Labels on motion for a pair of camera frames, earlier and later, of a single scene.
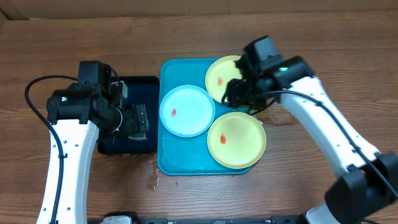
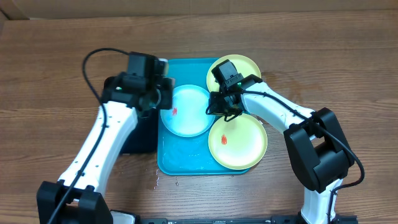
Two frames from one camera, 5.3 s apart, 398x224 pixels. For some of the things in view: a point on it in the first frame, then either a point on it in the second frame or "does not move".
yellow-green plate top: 219,71 does not move
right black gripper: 236,96 -> 218,109
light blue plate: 187,111 does not move
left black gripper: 137,121 -> 168,89
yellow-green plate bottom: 236,140 does not move
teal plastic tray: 181,155 does not move
